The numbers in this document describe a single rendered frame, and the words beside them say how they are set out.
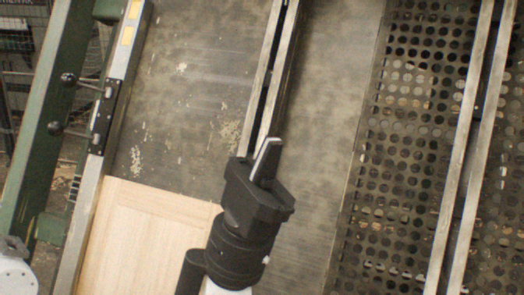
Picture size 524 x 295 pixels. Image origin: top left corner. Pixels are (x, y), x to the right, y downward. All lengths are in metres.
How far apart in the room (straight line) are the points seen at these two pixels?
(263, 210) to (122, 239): 0.72
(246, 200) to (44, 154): 0.96
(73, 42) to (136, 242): 0.60
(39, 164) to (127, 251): 0.39
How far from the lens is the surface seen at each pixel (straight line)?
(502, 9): 1.06
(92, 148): 1.33
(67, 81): 1.28
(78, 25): 1.54
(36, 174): 1.51
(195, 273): 0.72
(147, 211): 1.25
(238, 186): 0.65
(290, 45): 1.11
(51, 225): 1.51
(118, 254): 1.30
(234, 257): 0.67
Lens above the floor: 1.89
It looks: 24 degrees down
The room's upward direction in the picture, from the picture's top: straight up
